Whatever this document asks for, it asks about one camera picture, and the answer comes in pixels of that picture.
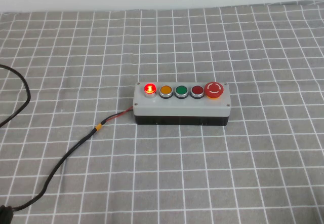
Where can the red emergency stop button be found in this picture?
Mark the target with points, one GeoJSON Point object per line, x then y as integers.
{"type": "Point", "coordinates": [214, 89]}

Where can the dark red push button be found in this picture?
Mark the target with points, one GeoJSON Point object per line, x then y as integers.
{"type": "Point", "coordinates": [197, 90]}

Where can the black power adapter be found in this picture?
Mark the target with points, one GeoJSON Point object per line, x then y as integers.
{"type": "Point", "coordinates": [4, 215]}

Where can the green push button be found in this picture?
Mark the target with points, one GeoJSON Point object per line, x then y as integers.
{"type": "Point", "coordinates": [181, 91]}

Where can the yellow push button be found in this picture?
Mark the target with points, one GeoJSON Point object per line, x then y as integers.
{"type": "Point", "coordinates": [166, 90]}

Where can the grey checked tablecloth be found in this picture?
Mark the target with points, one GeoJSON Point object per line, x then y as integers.
{"type": "Point", "coordinates": [227, 170]}

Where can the red indicator lamp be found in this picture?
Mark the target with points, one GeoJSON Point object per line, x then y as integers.
{"type": "Point", "coordinates": [149, 89]}

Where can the grey button control box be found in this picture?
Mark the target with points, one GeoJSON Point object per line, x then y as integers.
{"type": "Point", "coordinates": [182, 108]}

